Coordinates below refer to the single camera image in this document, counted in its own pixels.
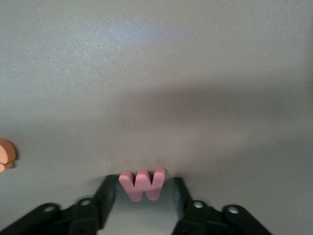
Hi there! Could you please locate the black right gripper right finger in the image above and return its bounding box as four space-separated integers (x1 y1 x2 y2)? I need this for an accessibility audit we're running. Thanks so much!
171 177 221 223

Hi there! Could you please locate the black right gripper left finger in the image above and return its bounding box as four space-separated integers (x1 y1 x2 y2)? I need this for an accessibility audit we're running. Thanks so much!
60 174 118 231

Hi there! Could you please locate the pink foam letter w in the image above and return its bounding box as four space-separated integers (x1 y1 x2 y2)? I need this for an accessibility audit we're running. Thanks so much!
118 167 166 203

